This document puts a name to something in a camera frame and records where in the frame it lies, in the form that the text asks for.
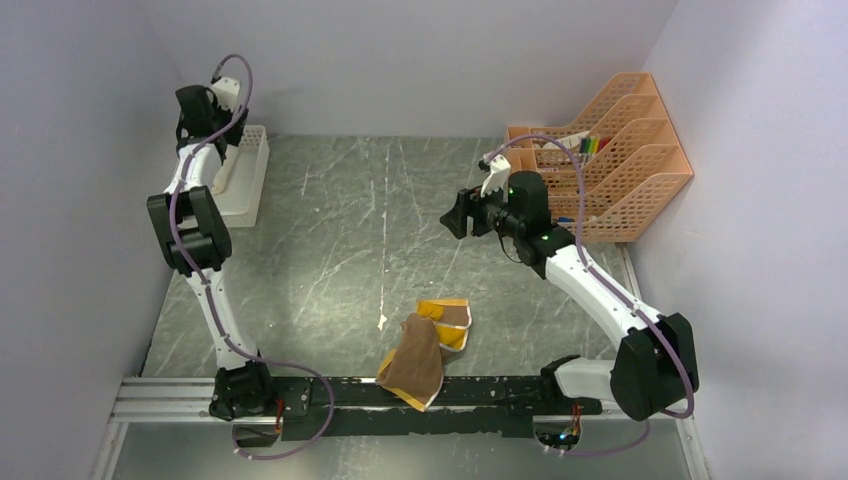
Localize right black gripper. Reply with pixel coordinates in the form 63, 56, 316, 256
440, 177, 524, 240

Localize white plastic basket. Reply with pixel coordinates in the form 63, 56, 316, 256
185, 124, 270, 229

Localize orange file organizer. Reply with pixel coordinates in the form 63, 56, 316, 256
505, 72, 694, 243

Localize brown yellow towel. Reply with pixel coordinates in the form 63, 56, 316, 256
376, 298, 473, 412

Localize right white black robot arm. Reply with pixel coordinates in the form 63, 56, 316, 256
440, 171, 699, 421

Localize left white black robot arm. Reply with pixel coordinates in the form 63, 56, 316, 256
146, 75, 277, 421

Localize coloured marker pens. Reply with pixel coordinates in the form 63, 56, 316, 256
578, 135, 612, 165

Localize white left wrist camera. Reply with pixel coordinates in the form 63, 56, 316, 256
209, 77, 241, 112

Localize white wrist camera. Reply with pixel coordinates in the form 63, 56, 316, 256
480, 155, 511, 198
209, 77, 241, 112

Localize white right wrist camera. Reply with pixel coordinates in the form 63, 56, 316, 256
480, 155, 511, 198

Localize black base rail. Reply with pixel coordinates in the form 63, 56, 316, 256
209, 375, 604, 440

